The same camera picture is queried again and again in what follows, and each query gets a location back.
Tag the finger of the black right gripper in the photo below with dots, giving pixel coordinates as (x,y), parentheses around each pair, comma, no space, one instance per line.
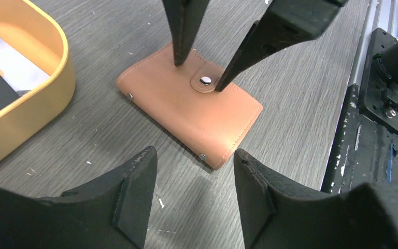
(285,23)
(184,18)

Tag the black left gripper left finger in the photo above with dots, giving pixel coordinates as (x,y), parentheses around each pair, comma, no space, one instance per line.
(110,211)

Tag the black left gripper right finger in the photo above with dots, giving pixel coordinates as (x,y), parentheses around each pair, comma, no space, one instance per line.
(278,212)

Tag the tan leather card holder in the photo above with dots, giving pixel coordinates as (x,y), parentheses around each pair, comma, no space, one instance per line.
(211,124)

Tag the yellow oval tray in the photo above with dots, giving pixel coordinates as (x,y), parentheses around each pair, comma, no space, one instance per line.
(38,37)

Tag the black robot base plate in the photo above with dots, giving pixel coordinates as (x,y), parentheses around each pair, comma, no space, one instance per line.
(365,147)

